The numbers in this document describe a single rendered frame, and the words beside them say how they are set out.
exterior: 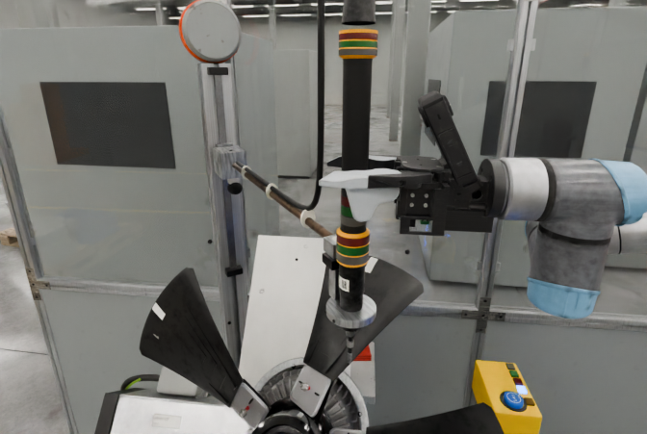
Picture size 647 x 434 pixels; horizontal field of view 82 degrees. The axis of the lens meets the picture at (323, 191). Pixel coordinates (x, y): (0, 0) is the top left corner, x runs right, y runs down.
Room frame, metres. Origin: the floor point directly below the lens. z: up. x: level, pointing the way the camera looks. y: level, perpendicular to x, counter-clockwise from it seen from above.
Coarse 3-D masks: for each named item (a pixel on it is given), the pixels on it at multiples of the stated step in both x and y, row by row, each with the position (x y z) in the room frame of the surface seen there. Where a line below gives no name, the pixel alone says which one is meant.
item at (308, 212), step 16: (320, 0) 0.52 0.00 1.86; (320, 16) 0.52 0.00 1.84; (320, 32) 0.52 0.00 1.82; (320, 48) 0.52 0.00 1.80; (320, 64) 0.52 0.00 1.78; (320, 80) 0.52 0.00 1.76; (320, 96) 0.52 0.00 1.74; (320, 112) 0.52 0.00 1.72; (320, 128) 0.52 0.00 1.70; (320, 144) 0.52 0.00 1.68; (320, 160) 0.52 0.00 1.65; (256, 176) 0.78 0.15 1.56; (320, 176) 0.53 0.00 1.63; (320, 192) 0.53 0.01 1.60; (304, 208) 0.57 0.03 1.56; (304, 224) 0.56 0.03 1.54
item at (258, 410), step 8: (240, 392) 0.51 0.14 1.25; (248, 392) 0.49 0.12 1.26; (240, 400) 0.51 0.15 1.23; (248, 400) 0.50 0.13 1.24; (256, 400) 0.49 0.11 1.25; (240, 408) 0.51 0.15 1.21; (256, 408) 0.49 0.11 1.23; (264, 408) 0.48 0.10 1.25; (248, 416) 0.50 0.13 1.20; (256, 416) 0.49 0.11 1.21; (264, 416) 0.48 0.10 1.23; (248, 424) 0.50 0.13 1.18; (256, 424) 0.50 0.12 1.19
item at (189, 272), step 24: (168, 288) 0.61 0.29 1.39; (192, 288) 0.59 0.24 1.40; (168, 312) 0.59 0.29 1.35; (192, 312) 0.57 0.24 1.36; (144, 336) 0.61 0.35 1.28; (168, 336) 0.58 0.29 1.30; (192, 336) 0.56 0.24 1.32; (216, 336) 0.54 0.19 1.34; (168, 360) 0.58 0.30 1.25; (192, 360) 0.56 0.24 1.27; (216, 360) 0.53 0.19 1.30; (216, 384) 0.53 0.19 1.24; (240, 384) 0.50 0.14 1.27
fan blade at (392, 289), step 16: (368, 272) 0.63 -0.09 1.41; (384, 272) 0.62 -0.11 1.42; (400, 272) 0.60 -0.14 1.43; (368, 288) 0.60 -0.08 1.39; (384, 288) 0.59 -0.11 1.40; (400, 288) 0.58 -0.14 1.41; (416, 288) 0.57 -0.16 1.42; (320, 304) 0.64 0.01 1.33; (384, 304) 0.56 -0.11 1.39; (400, 304) 0.55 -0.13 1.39; (320, 320) 0.61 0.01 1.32; (384, 320) 0.54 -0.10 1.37; (320, 336) 0.58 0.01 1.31; (336, 336) 0.55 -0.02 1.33; (368, 336) 0.52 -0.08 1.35; (320, 352) 0.55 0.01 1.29; (336, 352) 0.53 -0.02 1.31; (352, 352) 0.51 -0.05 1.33; (320, 368) 0.52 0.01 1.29; (336, 368) 0.50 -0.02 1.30
